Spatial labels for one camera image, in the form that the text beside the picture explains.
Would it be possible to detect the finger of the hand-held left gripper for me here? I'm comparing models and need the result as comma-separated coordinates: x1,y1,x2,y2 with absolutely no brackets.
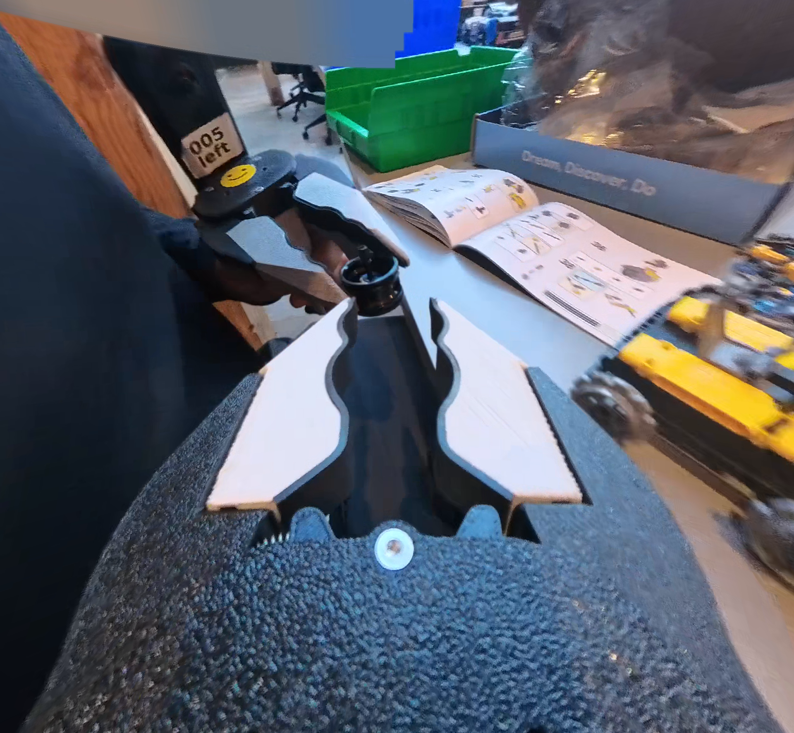
293,172,411,267
225,215,347,307

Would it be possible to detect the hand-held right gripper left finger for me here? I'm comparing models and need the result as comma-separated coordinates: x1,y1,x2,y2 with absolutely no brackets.
205,298,359,523

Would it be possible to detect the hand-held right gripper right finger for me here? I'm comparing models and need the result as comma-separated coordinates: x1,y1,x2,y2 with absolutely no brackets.
430,296,585,509

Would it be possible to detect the black toy wheel rim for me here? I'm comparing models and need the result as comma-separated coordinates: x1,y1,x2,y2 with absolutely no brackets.
340,246,404,317

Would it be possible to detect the person's left forearm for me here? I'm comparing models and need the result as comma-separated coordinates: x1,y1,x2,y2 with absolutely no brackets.
143,206,219,289

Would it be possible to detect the grey desk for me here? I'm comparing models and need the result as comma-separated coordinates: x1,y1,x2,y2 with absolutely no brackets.
344,144,794,733

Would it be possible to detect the person's left hand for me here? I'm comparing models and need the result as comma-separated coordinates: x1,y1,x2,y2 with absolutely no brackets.
211,209,351,316

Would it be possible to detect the black office chair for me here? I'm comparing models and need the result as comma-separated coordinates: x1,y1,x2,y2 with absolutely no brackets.
272,62,333,142

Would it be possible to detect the green plastic bin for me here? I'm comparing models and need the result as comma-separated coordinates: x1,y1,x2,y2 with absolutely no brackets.
324,46,519,174

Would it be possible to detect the wooden panel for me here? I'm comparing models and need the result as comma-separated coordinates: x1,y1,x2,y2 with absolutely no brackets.
0,12,274,351

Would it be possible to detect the open instruction booklet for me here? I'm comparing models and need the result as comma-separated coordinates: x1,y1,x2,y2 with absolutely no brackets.
361,165,723,346

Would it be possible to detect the person's dark sweater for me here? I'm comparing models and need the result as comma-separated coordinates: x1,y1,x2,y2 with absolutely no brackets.
0,26,292,733

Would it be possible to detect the yellow toy brick vehicle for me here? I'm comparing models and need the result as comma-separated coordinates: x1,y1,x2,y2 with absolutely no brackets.
571,240,794,588

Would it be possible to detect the blue plastic bin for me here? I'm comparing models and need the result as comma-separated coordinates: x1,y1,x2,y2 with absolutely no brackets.
397,0,464,58

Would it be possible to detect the clear plastic bag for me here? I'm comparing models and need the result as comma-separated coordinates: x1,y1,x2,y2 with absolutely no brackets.
496,0,794,188

